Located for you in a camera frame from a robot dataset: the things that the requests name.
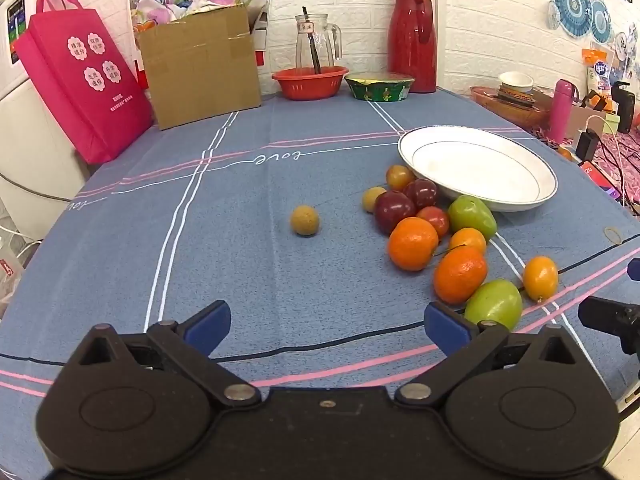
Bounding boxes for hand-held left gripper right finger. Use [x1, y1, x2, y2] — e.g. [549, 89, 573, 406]
[394, 301, 585, 407]

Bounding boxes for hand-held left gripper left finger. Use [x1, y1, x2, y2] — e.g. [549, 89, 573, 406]
[65, 300, 263, 408]

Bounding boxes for green jujube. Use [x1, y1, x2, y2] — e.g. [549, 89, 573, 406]
[464, 279, 524, 332]

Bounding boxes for orange tangerine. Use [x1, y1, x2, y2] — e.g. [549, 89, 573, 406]
[433, 246, 488, 306]
[388, 216, 439, 272]

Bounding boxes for orange kumquat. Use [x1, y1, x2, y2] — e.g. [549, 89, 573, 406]
[522, 256, 559, 303]
[448, 227, 488, 257]

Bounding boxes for small bright red plum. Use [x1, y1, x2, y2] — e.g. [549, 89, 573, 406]
[416, 206, 451, 239]

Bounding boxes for green mango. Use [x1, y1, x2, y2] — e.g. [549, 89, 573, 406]
[447, 195, 498, 241]

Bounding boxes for large dark red plum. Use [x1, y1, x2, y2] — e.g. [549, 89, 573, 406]
[374, 190, 417, 235]

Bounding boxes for small dark red plum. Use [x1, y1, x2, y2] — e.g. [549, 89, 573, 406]
[404, 178, 439, 209]

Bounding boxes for brown longan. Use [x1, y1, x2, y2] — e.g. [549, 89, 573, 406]
[290, 205, 320, 237]

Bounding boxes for small yellow fruit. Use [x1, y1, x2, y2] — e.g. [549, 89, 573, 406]
[362, 186, 388, 213]

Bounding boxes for yellow red plum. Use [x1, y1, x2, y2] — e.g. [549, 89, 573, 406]
[385, 165, 416, 192]

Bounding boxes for white plate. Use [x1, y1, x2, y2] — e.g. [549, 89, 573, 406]
[397, 126, 558, 212]

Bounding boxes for blue striped tablecloth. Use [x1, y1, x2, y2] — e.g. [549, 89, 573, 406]
[0, 87, 640, 480]

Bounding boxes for smartphone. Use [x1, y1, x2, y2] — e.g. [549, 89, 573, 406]
[577, 160, 626, 202]

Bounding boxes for pink patterned cloth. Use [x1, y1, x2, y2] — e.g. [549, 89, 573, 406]
[535, 122, 640, 216]

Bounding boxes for black charger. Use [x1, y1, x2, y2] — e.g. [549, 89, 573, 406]
[575, 129, 602, 161]

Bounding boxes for black pump bottle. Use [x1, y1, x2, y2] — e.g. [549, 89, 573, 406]
[611, 81, 637, 134]

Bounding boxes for pink bottle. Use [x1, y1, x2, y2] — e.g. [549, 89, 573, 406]
[548, 79, 577, 143]

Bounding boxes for orange snack packet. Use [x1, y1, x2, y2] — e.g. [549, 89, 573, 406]
[581, 48, 615, 106]

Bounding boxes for white plastic bag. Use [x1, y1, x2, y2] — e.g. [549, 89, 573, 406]
[0, 252, 28, 316]

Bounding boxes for brown glass bowl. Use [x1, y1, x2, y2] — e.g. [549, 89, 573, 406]
[469, 85, 553, 128]

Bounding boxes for white appliance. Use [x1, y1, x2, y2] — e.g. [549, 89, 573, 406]
[0, 0, 93, 243]

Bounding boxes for green paper bowl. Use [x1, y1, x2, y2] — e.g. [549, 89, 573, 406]
[344, 72, 416, 103]

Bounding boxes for cardboard box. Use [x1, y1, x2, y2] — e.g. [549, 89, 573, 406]
[137, 4, 263, 132]

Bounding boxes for red plastic basket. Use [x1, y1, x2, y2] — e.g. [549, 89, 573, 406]
[271, 66, 350, 101]

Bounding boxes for pink tote bag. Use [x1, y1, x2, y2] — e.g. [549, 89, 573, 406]
[13, 0, 154, 165]

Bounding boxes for red thermos jug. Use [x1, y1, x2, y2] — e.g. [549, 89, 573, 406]
[388, 0, 438, 94]

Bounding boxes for black stirrer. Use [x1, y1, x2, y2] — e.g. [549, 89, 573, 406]
[301, 7, 322, 74]

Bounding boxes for glass pitcher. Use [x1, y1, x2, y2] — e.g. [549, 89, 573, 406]
[295, 13, 343, 72]

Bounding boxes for blue patterned wall plates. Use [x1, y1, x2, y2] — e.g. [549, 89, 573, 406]
[546, 0, 640, 68]

